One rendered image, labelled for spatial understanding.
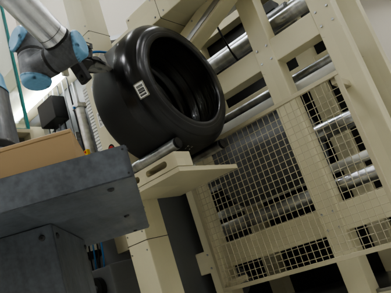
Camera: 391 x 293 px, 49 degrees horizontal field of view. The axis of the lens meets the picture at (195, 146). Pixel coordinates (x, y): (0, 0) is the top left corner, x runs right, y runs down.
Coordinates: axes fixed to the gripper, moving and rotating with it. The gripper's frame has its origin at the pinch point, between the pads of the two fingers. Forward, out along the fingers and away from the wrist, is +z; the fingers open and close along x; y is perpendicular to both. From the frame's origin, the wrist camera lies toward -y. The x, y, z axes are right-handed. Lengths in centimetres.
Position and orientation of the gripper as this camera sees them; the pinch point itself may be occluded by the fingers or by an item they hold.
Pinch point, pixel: (109, 70)
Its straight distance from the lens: 169.3
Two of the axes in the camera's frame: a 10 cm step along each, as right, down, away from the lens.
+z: 6.7, 1.1, 7.3
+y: -2.2, -9.1, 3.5
